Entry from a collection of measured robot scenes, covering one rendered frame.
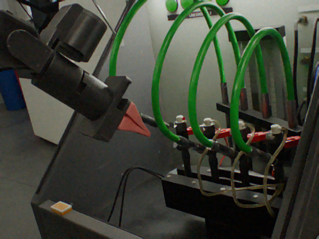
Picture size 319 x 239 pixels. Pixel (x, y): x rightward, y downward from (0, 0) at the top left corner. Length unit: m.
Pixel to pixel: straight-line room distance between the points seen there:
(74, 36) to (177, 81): 0.75
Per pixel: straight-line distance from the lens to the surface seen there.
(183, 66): 1.22
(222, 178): 0.92
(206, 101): 1.20
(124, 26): 0.77
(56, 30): 0.53
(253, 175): 0.88
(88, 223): 0.90
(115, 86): 0.57
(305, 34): 1.00
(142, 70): 1.25
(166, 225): 1.05
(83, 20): 0.55
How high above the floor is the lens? 1.40
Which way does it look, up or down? 18 degrees down
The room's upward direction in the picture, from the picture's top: 10 degrees counter-clockwise
